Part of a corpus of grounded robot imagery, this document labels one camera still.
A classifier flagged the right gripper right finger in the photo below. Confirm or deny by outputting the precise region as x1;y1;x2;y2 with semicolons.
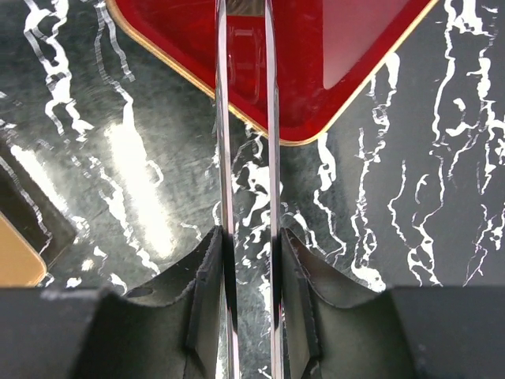
281;229;504;378

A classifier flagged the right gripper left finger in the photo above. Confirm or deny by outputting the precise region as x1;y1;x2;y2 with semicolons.
1;227;223;378

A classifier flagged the gold chocolate tin box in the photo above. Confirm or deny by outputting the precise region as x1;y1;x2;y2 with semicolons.
0;214;47;287

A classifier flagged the red square tray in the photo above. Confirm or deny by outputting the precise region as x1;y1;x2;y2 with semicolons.
107;0;433;146

